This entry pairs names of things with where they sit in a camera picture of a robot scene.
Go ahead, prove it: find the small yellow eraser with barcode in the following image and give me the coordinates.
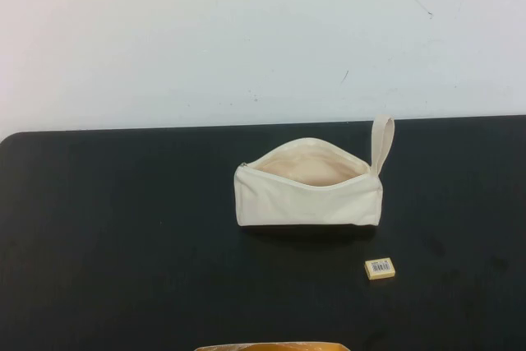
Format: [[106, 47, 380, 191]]
[[364, 258, 397, 284]]

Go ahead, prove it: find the cream fabric pencil case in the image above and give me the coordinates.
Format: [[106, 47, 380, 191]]
[[233, 113, 396, 229]]

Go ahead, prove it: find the yellow cardboard box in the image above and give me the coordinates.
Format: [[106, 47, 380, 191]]
[[193, 341, 348, 351]]

